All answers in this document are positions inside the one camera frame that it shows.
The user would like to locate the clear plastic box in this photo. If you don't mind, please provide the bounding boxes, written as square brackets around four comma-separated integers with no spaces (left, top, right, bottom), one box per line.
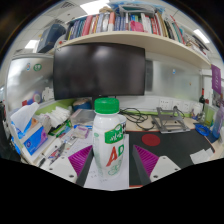
[69,108,98,127]

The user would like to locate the small pink packet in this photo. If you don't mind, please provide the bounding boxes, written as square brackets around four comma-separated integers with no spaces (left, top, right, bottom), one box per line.
[73,124,91,139]

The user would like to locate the grey metal laptop stand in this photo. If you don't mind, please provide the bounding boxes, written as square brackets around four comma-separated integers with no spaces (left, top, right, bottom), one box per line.
[151,106,191,134]

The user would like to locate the white drink bottle green cap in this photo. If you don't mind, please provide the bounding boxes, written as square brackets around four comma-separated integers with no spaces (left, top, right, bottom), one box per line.
[91,97,128,181]

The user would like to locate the dark wine bottle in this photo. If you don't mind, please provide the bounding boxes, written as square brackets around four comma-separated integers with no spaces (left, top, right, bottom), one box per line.
[198,88,206,106]

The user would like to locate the white paper sheet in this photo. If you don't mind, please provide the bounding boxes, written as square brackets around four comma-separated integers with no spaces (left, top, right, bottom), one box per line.
[64,133,130,191]

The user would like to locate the black desk mat red edge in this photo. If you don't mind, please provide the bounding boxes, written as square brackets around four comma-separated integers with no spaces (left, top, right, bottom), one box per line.
[128,129,215,188]

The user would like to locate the white plastic bag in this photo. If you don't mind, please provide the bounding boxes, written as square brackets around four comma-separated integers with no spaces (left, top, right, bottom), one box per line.
[191,101,204,118]

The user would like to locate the white wall socket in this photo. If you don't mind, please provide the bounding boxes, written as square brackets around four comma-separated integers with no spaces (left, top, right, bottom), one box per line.
[159,98,174,110]
[173,99,183,111]
[182,101,192,113]

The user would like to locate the purple hanging banner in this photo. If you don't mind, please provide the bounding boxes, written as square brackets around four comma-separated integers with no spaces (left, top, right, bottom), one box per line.
[210,63,223,95]

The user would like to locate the blue tissue box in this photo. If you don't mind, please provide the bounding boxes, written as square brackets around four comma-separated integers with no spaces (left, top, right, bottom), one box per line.
[9,101,49,156]

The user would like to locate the translucent purple water bottle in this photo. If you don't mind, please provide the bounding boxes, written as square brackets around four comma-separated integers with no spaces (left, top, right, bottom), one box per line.
[211,105,224,139]

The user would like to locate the black computer monitor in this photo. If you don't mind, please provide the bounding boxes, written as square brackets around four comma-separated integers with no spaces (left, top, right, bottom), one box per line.
[52,42,147,108]

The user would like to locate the blue round container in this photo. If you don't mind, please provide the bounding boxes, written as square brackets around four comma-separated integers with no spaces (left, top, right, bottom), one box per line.
[72,98,93,111]

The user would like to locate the ceiling lights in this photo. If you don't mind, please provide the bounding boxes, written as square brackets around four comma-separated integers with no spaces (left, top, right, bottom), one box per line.
[24,0,211,50]

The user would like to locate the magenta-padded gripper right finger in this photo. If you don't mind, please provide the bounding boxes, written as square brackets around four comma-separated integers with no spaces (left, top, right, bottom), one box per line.
[132,144,182,186]

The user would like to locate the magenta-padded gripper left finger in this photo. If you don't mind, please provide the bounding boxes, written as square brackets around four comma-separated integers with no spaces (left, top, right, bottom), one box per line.
[48,144,95,187]

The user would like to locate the coiled blue cable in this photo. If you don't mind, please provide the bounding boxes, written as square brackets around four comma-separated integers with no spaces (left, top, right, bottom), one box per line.
[194,123,212,138]

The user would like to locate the stack of white napkins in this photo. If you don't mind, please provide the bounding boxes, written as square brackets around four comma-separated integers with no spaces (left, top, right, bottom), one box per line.
[44,105,73,129]

